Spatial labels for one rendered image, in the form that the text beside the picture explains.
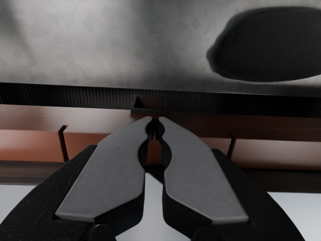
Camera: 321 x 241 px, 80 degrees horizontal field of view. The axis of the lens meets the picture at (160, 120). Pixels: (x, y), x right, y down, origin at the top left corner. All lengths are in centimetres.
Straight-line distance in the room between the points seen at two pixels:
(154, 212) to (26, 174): 14
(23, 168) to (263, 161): 27
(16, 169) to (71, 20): 21
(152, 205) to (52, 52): 27
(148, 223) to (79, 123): 14
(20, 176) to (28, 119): 6
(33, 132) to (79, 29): 17
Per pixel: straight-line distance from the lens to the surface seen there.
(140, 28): 32
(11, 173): 26
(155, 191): 21
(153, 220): 24
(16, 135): 25
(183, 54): 32
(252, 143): 23
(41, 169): 25
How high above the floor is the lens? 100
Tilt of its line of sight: 62 degrees down
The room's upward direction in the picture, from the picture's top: 178 degrees clockwise
